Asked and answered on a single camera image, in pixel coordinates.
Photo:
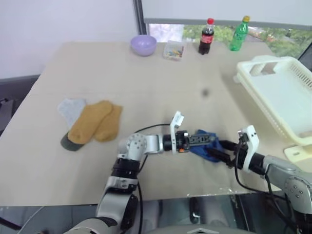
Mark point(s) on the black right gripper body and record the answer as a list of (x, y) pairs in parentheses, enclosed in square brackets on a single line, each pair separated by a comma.
[(237, 157)]

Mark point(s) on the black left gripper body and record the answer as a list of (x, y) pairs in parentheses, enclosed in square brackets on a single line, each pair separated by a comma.
[(182, 142)]

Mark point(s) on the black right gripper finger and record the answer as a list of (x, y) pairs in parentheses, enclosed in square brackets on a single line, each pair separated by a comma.
[(230, 145), (220, 157)]

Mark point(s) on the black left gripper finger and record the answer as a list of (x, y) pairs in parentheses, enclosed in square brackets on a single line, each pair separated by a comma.
[(201, 140)]

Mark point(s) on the blue fuzzy sock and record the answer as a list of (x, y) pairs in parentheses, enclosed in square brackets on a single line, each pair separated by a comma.
[(202, 151)]

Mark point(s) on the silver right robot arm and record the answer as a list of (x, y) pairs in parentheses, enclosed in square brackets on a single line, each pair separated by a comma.
[(287, 175)]

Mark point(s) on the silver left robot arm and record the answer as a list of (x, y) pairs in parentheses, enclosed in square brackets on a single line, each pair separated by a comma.
[(131, 146)]

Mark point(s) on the white plastic basket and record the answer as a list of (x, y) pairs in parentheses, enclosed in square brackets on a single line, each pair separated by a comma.
[(280, 95)]

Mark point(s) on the small clear plastic container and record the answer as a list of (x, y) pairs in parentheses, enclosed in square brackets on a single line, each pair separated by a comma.
[(173, 50)]

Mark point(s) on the cream plastic lid piece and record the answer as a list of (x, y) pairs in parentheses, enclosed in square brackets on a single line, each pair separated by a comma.
[(298, 152)]

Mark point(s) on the mustard yellow sock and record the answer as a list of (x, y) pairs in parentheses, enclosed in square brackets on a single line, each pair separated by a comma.
[(87, 122), (109, 128)]

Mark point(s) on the cola bottle with red cap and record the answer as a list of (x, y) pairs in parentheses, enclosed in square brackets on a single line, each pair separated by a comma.
[(205, 39)]

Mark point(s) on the purple plastic bowl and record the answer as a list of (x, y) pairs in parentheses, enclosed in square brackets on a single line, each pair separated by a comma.
[(143, 45)]

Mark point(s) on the green bottle with yellow cap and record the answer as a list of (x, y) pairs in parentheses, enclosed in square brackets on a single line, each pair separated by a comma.
[(239, 35)]

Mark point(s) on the pale grey-blue sock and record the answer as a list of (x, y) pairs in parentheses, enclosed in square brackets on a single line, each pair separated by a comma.
[(69, 108)]

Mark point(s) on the grey robot torso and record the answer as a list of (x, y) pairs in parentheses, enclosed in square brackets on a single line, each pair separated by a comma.
[(92, 226)]

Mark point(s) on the grey roller window blind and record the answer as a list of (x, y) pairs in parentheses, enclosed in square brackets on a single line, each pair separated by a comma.
[(219, 9)]

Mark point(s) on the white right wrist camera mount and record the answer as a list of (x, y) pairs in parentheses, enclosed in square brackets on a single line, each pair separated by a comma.
[(251, 143)]

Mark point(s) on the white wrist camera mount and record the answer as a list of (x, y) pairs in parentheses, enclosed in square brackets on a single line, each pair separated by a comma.
[(175, 124), (251, 143)]

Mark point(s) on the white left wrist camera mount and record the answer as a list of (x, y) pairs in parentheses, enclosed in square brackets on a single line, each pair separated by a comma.
[(175, 124)]

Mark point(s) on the dark window frame post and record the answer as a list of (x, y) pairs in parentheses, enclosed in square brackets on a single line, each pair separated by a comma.
[(139, 17)]

